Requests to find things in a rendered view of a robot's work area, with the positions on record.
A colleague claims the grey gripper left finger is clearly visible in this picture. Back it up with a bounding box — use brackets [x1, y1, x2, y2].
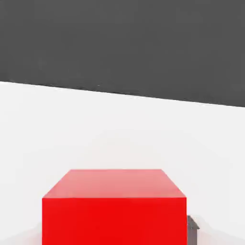
[13, 223, 43, 245]

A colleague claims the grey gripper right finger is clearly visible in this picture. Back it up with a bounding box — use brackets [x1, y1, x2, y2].
[186, 215, 227, 245]

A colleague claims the small red cube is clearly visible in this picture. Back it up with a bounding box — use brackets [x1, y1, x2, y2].
[42, 168, 188, 245]

